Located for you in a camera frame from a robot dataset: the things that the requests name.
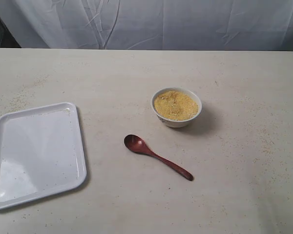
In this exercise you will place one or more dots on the dark red wooden spoon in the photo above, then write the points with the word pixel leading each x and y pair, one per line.
pixel 137 145

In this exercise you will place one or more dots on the yellow granular food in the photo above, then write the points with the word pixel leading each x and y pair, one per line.
pixel 175 105

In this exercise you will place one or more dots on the white ceramic bowl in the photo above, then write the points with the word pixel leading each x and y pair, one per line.
pixel 173 123

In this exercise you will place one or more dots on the white plastic tray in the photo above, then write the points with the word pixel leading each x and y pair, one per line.
pixel 41 153

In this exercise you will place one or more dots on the white backdrop cloth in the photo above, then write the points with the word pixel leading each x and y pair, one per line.
pixel 256 25

